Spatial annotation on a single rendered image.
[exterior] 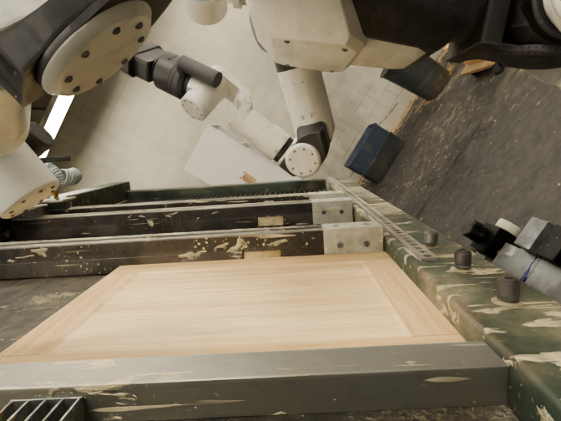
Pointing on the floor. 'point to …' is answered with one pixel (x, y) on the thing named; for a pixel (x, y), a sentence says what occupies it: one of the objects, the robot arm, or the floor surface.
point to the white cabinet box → (232, 160)
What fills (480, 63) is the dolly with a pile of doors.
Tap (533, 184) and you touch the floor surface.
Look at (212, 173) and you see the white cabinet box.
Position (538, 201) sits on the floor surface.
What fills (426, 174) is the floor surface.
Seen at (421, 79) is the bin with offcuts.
